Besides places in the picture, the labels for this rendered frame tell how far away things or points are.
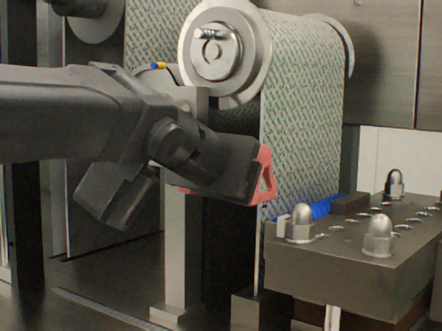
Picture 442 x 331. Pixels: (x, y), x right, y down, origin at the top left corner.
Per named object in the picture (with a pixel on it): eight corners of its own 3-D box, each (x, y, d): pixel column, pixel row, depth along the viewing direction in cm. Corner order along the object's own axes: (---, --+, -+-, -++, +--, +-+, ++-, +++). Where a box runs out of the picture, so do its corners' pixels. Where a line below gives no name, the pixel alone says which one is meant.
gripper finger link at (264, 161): (283, 224, 65) (240, 200, 58) (232, 214, 69) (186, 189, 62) (299, 168, 66) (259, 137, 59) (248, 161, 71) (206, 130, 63)
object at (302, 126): (255, 232, 74) (261, 87, 71) (334, 201, 93) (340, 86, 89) (259, 233, 73) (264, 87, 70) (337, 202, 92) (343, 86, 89)
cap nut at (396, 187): (379, 195, 94) (381, 168, 94) (387, 191, 97) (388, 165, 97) (400, 198, 92) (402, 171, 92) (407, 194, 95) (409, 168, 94)
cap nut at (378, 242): (356, 253, 63) (360, 214, 62) (369, 245, 66) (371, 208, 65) (387, 259, 61) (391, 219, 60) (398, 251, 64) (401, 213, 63)
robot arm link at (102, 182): (174, 121, 44) (97, 66, 47) (92, 240, 45) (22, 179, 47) (216, 148, 56) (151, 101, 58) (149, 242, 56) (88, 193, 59)
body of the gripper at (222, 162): (245, 202, 59) (205, 178, 53) (172, 187, 65) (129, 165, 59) (264, 143, 60) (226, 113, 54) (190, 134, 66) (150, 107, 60)
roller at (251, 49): (182, 96, 76) (181, 9, 74) (280, 93, 97) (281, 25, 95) (255, 97, 69) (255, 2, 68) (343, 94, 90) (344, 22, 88)
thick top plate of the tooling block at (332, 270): (263, 287, 69) (266, 240, 68) (382, 221, 101) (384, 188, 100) (390, 321, 60) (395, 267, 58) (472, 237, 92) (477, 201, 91)
